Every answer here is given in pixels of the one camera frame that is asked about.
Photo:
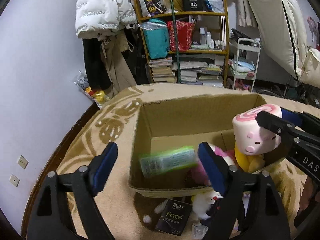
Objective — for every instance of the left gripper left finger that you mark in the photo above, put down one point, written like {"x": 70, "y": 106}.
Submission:
{"x": 51, "y": 216}

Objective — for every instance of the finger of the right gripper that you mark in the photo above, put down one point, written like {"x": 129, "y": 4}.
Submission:
{"x": 272, "y": 123}
{"x": 298, "y": 124}

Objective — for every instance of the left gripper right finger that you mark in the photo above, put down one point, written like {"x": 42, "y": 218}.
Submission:
{"x": 251, "y": 200}

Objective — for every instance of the pink pig marshmallow plush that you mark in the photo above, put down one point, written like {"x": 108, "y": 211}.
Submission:
{"x": 250, "y": 138}

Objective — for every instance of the yellow bear plush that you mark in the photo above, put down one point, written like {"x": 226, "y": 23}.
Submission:
{"x": 248, "y": 163}

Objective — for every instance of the white black penguin plush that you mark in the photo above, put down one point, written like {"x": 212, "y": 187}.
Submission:
{"x": 204, "y": 204}

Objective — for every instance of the pink bear plush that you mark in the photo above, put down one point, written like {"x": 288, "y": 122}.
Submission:
{"x": 212, "y": 165}

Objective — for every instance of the green tissue pack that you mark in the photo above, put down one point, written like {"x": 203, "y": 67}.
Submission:
{"x": 170, "y": 160}

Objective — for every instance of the black Face tissue pack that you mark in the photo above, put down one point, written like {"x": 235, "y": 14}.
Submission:
{"x": 174, "y": 217}

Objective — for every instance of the person's right hand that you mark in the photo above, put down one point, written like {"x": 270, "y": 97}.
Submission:
{"x": 307, "y": 194}

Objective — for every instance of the white rolling cart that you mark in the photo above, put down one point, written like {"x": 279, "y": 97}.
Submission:
{"x": 244, "y": 71}

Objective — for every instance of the right pile of books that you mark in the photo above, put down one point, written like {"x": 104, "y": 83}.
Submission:
{"x": 200, "y": 69}

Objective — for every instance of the open cardboard box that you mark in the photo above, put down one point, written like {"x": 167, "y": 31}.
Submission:
{"x": 169, "y": 124}

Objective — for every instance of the cream upright mattress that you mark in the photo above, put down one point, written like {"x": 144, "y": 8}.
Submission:
{"x": 284, "y": 38}

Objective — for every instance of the wooden bookshelf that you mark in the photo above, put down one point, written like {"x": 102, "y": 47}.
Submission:
{"x": 223, "y": 30}

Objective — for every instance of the left stack of books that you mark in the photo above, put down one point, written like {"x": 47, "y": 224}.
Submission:
{"x": 161, "y": 70}

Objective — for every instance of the red patterned bag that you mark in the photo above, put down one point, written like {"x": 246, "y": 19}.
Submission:
{"x": 184, "y": 32}

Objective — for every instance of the plastic bag with toys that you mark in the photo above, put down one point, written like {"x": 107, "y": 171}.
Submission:
{"x": 96, "y": 95}

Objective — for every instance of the black box marked 40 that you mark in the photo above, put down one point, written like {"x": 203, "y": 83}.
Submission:
{"x": 192, "y": 5}

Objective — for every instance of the teal bag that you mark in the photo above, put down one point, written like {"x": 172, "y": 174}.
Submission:
{"x": 156, "y": 36}

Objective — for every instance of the beige trench coat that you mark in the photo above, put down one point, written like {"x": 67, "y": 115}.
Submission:
{"x": 115, "y": 64}

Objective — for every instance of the green pole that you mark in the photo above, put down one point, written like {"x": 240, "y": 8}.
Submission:
{"x": 176, "y": 41}

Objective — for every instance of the white puffer jacket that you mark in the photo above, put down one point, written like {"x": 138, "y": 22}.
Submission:
{"x": 101, "y": 18}

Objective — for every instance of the lower wall socket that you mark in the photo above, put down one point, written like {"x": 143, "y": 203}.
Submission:
{"x": 14, "y": 180}

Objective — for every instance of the wall socket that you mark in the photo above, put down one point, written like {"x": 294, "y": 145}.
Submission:
{"x": 22, "y": 162}
{"x": 14, "y": 180}

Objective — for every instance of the upper wall socket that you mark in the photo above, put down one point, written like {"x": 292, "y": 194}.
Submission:
{"x": 22, "y": 162}

